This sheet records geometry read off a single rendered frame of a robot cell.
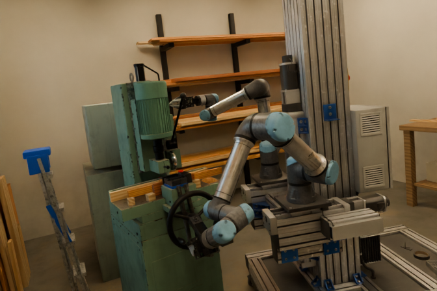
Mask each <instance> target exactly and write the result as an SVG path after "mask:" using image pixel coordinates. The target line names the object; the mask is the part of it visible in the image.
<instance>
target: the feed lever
mask: <svg viewBox="0 0 437 291"><path fill-rule="evenodd" d="M180 97H181V101H180V104H179V109H178V115H177V118H176V122H175V126H174V130H173V135H172V139H171V140H167V141H166V149H167V150H169V149H175V148H176V147H177V143H176V141H175V139H174V135H175V132H176V127H177V124H178V120H179V115H180V112H181V107H182V104H183V99H185V98H186V93H184V92H182V93H181V94H180Z"/></svg>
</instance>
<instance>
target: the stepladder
mask: <svg viewBox="0 0 437 291"><path fill-rule="evenodd" d="M22 155H23V159H27V165H28V169H29V175H35V174H38V177H39V180H40V184H41V187H42V191H43V193H44V197H45V200H46V204H47V206H46V209H47V210H48V212H49V215H50V217H51V221H52V224H53V228H54V230H55V234H56V237H57V241H58V244H59V247H60V252H61V254H62V258H63V261H64V265H65V268H66V271H67V274H68V278H69V281H70V285H71V288H72V291H79V289H78V287H77V283H76V280H75V279H78V278H79V282H80V284H81V287H82V289H83V291H90V289H89V288H88V285H87V282H86V279H85V276H86V268H85V263H84V262H82V263H80V262H79V259H78V256H77V253H76V251H75V248H74V244H75V234H74V233H71V231H70V229H69V227H68V226H67V224H66V222H65V219H64V216H63V213H62V212H64V202H62V203H59V201H58V199H57V196H56V193H55V190H54V187H53V185H52V182H51V179H50V178H53V170H51V171H50V167H51V166H50V161H49V155H51V148H50V147H49V146H48V147H40V148H36V149H28V150H25V151H24V152H23V154H22ZM67 246H68V250H69V252H70V256H71V258H72V261H73V270H72V265H71V263H70V259H69V256H68V252H67V249H66V247H67Z"/></svg>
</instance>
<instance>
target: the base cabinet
mask: <svg viewBox="0 0 437 291"><path fill-rule="evenodd" d="M111 219H112V223H113V232H114V240H115V244H116V253H117V257H118V265H119V270H120V278H121V284H122V291H224V287H223V281H222V270H221V264H220V253H214V256H213V257H202V258H200V259H197V260H196V259H195V256H192V254H191V252H190V250H186V249H182V248H180V247H178V246H176V245H175V244H174V243H173V242H172V241H171V239H170V237H169V235H168V233H166V234H163V235H161V236H158V237H155V238H152V239H149V240H146V241H143V242H141V241H140V240H139V239H138V238H137V237H136V236H135V235H134V234H133V233H132V232H130V231H129V230H128V229H127V228H126V227H125V226H124V225H123V224H122V223H120V222H119V221H118V220H117V219H116V218H115V217H114V216H113V215H112V214H111ZM203 222H204V224H205V225H206V227H207V228H210V227H211V226H213V222H214V221H213V220H211V219H208V220H204V221H203ZM174 234H175V235H176V237H177V238H178V237H180V238H183V239H185V240H186V242H188V240H187V235H186V232H185V228H181V229H178V230H176V231H174Z"/></svg>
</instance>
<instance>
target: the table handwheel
mask: <svg viewBox="0 0 437 291"><path fill-rule="evenodd" d="M193 196H202V197H204V198H206V199H208V200H212V199H213V196H212V195H210V194H209V193H207V192H205V191H202V190H193V191H190V192H187V193H185V194H183V195H182V196H180V197H179V198H178V199H177V200H176V201H175V202H174V204H173V205H172V206H171V208H170V211H169V213H168V217H167V221H166V228H167V232H168V235H169V237H170V239H171V241H172V242H173V243H174V244H175V245H176V246H178V247H180V248H182V249H186V250H190V249H189V248H188V247H187V244H184V245H182V244H180V243H179V241H178V238H177V237H176V235H175V234H174V230H173V225H172V223H173V218H174V217H176V218H181V219H184V220H187V222H188V224H189V218H190V217H192V216H195V215H199V217H200V218H201V215H202V213H203V212H204V208H203V209H202V210H201V211H200V212H199V213H198V214H196V213H189V212H187V211H186V213H187V215H186V216H183V215H182V212H177V213H176V214H175V212H176V210H177V208H178V207H179V206H180V204H181V203H182V202H184V201H185V200H186V199H188V198H190V197H193ZM201 219H202V218H201Z"/></svg>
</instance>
